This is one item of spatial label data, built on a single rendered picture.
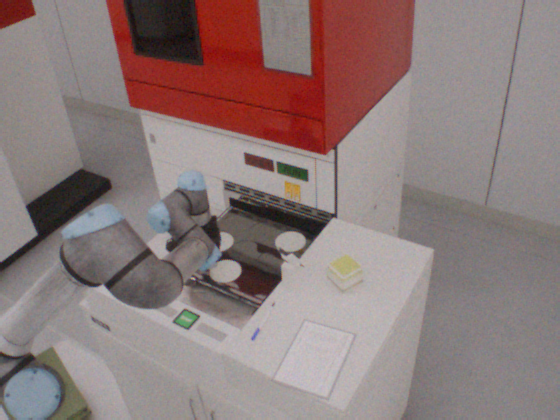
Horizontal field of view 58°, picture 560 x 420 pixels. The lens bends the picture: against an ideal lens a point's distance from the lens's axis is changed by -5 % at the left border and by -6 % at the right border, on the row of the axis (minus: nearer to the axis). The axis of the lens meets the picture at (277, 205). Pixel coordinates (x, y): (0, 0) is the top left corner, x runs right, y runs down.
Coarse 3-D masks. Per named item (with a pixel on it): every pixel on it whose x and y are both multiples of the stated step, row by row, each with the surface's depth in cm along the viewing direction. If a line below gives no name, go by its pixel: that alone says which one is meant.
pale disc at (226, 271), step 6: (222, 264) 168; (228, 264) 167; (234, 264) 167; (210, 270) 166; (216, 270) 166; (222, 270) 165; (228, 270) 165; (234, 270) 165; (240, 270) 165; (216, 276) 163; (222, 276) 163; (228, 276) 163; (234, 276) 163
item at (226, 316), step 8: (192, 296) 160; (192, 304) 157; (200, 304) 157; (208, 304) 157; (208, 312) 154; (216, 312) 154; (224, 312) 154; (232, 312) 154; (224, 320) 152; (232, 320) 151; (240, 320) 151
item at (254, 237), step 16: (224, 224) 184; (240, 224) 183; (256, 224) 183; (272, 224) 182; (240, 240) 176; (256, 240) 176; (272, 240) 175; (224, 256) 171; (240, 256) 170; (256, 256) 170; (272, 256) 169; (208, 272) 165; (256, 272) 164; (272, 272) 163; (224, 288) 159; (240, 288) 159; (256, 288) 158; (272, 288) 158
